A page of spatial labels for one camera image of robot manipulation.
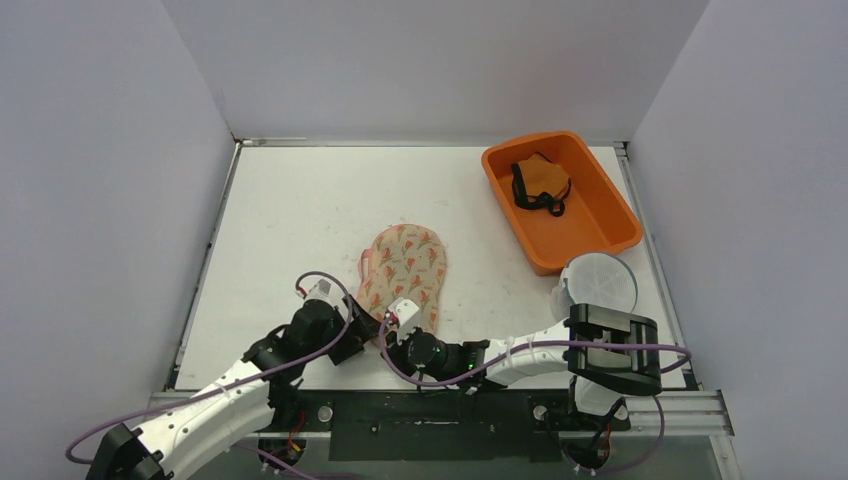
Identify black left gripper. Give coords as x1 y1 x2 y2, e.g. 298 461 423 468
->
304 296 386 364

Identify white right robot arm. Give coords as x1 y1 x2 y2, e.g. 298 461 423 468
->
377 303 662 429

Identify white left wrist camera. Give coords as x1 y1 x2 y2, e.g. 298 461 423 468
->
305 278 341 307

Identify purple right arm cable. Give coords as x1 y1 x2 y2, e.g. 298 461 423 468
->
378 316 693 390

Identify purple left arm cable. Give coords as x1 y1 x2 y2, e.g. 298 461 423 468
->
64 271 356 465

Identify pink carrot-print laundry bag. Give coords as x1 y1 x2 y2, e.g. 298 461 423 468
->
356 224 447 334

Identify white mesh cylindrical laundry bag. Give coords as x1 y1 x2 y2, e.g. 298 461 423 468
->
550 252 639 320

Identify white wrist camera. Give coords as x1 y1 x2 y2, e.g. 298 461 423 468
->
385 298 423 343
305 278 341 307

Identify orange bra with black straps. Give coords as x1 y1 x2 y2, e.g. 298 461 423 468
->
511 152 573 217

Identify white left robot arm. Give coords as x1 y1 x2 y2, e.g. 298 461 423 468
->
86 299 379 479

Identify orange plastic bin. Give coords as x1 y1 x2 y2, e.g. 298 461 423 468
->
481 131 643 276

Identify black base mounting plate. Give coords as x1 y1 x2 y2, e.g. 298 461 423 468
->
259 389 631 462

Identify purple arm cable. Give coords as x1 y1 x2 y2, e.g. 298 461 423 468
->
378 316 693 390
64 271 356 465

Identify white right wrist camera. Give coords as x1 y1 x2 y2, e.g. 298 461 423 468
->
385 298 423 343

